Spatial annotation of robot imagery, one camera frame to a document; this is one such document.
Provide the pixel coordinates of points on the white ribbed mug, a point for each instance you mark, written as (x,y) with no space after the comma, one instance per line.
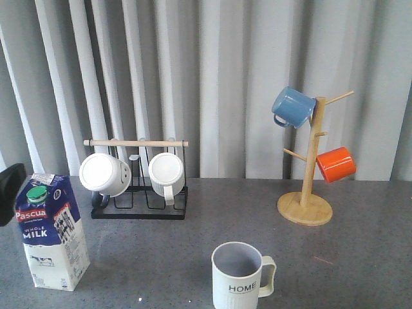
(166,173)

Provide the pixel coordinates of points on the wooden mug tree stand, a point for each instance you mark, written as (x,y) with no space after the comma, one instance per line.
(304,207)

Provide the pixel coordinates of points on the white HOME mug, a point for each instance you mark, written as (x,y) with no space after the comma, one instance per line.
(240,275)

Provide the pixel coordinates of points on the black wire mug rack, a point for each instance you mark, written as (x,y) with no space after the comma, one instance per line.
(139,201)

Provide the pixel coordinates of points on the grey pleated curtain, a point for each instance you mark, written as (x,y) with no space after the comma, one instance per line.
(206,72)

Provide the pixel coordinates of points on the blue enamel mug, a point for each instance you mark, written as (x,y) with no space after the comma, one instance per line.
(292,108)

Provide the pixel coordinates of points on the orange enamel mug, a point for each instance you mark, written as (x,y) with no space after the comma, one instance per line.
(336,164)

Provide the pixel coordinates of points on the blue white milk carton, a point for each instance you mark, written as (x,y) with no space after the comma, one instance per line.
(52,233)

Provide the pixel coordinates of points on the white smiley face mug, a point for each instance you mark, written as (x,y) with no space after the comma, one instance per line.
(105,174)

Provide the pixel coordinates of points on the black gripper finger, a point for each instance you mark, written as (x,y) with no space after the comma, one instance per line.
(12,179)

